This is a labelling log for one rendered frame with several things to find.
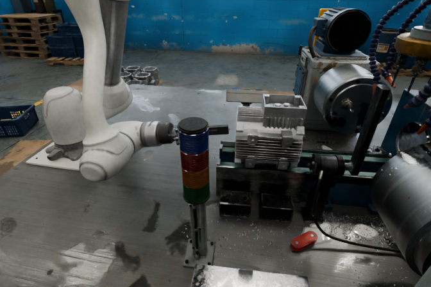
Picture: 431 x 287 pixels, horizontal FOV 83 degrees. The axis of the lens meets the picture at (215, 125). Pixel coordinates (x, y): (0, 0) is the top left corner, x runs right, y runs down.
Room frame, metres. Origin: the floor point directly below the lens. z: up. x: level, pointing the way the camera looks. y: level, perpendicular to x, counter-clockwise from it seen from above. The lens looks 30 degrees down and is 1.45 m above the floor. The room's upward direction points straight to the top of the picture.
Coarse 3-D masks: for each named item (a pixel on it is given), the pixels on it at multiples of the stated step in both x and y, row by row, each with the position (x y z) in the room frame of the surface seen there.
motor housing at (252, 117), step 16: (240, 112) 0.68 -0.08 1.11; (256, 112) 0.68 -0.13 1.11; (256, 128) 0.64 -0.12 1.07; (272, 128) 0.63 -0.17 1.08; (288, 128) 0.63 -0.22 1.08; (240, 144) 0.61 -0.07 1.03; (256, 144) 0.61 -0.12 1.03; (272, 144) 0.59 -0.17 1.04; (256, 160) 0.61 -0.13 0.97; (272, 160) 0.60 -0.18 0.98; (288, 160) 0.59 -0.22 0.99
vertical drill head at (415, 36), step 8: (424, 24) 0.65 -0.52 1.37; (416, 32) 0.64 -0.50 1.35; (424, 32) 0.62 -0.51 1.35; (400, 40) 0.65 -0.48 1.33; (408, 40) 0.63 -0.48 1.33; (416, 40) 0.61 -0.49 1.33; (424, 40) 0.61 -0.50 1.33; (400, 48) 0.64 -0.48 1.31; (408, 48) 0.62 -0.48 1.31; (416, 48) 0.60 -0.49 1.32; (424, 48) 0.59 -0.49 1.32; (400, 56) 0.68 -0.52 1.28; (408, 56) 0.67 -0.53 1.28; (416, 56) 0.60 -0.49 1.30; (424, 56) 0.59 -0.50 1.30; (400, 64) 0.67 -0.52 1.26; (416, 64) 0.61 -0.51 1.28; (424, 64) 0.59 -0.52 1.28; (416, 72) 0.60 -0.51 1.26; (408, 88) 0.61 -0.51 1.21
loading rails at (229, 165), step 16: (224, 144) 0.77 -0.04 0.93; (224, 160) 0.73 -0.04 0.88; (304, 160) 0.70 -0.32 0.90; (368, 160) 0.68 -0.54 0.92; (384, 160) 0.68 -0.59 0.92; (224, 176) 0.62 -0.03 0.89; (240, 176) 0.62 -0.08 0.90; (256, 176) 0.61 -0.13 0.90; (272, 176) 0.60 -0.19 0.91; (288, 176) 0.60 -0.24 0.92; (304, 176) 0.59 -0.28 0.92; (352, 176) 0.58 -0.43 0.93; (368, 176) 0.58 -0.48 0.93; (256, 192) 0.61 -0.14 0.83; (272, 192) 0.60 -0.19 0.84; (288, 192) 0.60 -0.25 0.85; (304, 192) 0.60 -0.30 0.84; (336, 192) 0.59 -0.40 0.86; (352, 192) 0.58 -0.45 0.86; (368, 192) 0.58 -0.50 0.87; (368, 208) 0.56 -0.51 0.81
